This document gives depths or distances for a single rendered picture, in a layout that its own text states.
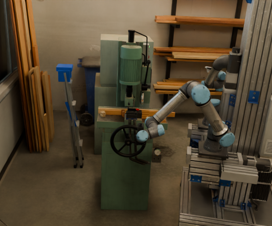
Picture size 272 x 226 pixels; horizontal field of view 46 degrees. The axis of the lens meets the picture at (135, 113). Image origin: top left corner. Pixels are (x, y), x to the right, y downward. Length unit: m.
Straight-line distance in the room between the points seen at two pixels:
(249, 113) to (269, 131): 0.20
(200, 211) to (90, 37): 3.16
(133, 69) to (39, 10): 2.72
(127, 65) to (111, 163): 0.88
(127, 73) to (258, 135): 1.16
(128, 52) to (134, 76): 0.21
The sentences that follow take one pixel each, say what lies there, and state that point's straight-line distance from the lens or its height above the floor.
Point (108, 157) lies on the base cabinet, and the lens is 2.85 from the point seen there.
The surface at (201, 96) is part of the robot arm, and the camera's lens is 2.15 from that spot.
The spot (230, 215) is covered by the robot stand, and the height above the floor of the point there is 0.21.
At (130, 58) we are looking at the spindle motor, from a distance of 2.62.
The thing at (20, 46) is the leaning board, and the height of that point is 1.29.
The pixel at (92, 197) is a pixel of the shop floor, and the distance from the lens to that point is 3.31.
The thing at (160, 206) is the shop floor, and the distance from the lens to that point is 3.25.
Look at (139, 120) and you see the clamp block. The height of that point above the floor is 0.96.
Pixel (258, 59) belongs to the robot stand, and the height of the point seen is 1.51.
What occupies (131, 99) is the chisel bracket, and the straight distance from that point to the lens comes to 2.75.
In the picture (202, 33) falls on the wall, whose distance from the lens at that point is 5.26.
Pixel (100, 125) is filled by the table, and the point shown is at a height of 0.86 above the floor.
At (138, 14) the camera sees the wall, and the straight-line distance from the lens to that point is 5.03.
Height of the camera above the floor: 1.96
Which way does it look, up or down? 21 degrees down
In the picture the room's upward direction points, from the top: 3 degrees clockwise
